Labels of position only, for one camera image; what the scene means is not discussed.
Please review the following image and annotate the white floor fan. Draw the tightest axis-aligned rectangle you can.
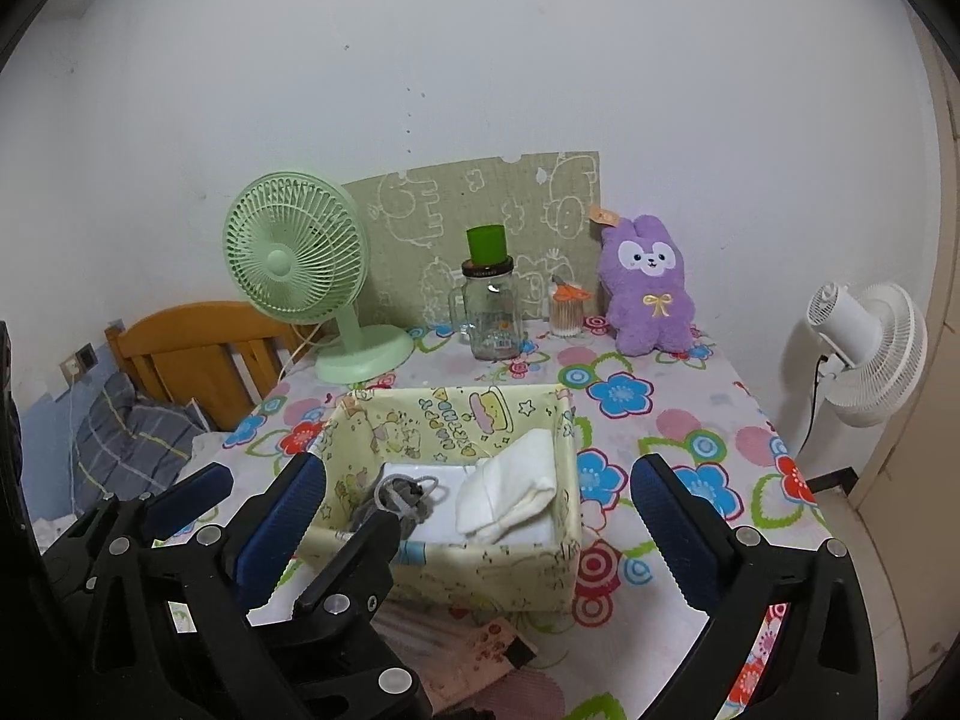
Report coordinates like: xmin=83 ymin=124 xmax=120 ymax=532
xmin=806 ymin=281 xmax=929 ymax=428

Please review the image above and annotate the wooden bed headboard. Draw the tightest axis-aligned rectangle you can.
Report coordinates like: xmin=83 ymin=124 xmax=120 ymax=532
xmin=105 ymin=301 xmax=325 ymax=432

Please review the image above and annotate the purple plush bunny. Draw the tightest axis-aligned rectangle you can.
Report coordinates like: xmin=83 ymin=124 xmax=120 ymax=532
xmin=589 ymin=204 xmax=706 ymax=356

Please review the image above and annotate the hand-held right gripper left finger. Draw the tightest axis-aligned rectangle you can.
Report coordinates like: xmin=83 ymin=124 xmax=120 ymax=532
xmin=67 ymin=454 xmax=328 ymax=720

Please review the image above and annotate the floral tablecloth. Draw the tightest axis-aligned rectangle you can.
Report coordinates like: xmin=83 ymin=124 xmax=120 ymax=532
xmin=169 ymin=315 xmax=835 ymax=720

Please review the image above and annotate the yellow printed fabric storage basket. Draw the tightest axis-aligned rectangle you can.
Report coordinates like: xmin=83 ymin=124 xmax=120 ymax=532
xmin=300 ymin=384 xmax=584 ymax=608

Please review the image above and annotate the white flat packet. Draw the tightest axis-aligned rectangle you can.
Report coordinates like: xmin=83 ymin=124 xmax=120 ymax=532
xmin=381 ymin=463 xmax=565 ymax=563

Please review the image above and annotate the green plastic cup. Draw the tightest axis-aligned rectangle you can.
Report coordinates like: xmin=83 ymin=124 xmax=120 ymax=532
xmin=466 ymin=226 xmax=509 ymax=265

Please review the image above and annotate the black fan power cable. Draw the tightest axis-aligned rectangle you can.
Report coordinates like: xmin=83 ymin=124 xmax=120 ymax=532
xmin=799 ymin=356 xmax=827 ymax=460

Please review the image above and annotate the grey drawstring cloth pouch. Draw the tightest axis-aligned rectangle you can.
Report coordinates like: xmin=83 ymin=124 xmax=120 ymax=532
xmin=352 ymin=472 xmax=451 ymax=541

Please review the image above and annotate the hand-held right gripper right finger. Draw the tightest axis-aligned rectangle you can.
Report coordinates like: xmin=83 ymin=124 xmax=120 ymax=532
xmin=630 ymin=454 xmax=880 ymax=720

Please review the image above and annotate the pink printed card pack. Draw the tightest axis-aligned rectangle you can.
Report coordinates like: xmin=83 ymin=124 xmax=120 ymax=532
xmin=450 ymin=615 xmax=539 ymax=691

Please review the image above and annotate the green printed cardboard sheet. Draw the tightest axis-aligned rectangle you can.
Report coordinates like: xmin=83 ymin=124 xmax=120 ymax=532
xmin=341 ymin=151 xmax=601 ymax=331

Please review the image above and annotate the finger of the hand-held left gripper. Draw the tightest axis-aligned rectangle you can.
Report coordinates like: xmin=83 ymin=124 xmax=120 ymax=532
xmin=43 ymin=463 xmax=235 ymax=580
xmin=250 ymin=514 xmax=436 ymax=720

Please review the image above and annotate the white fan power cable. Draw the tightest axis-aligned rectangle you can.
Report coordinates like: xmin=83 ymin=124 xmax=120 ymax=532
xmin=280 ymin=321 xmax=332 ymax=385

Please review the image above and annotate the clear plastic pencil case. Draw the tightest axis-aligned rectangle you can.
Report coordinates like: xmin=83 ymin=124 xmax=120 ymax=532
xmin=373 ymin=604 xmax=488 ymax=695

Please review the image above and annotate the white folded cloth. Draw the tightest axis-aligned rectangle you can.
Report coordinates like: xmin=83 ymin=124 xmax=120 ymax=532
xmin=456 ymin=427 xmax=560 ymax=541

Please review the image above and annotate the grey plaid pillow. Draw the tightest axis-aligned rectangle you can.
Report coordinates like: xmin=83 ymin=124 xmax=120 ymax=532
xmin=21 ymin=371 xmax=209 ymax=520

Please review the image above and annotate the glass jar mug with lid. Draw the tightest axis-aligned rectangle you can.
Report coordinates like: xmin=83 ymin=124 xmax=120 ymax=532
xmin=450 ymin=256 xmax=524 ymax=362

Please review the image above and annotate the clear cotton swab jar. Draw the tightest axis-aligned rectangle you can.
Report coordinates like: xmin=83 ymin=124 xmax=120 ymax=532
xmin=550 ymin=277 xmax=590 ymax=338

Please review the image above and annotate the green desk fan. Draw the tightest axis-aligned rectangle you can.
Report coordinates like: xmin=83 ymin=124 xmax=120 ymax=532
xmin=223 ymin=171 xmax=415 ymax=387

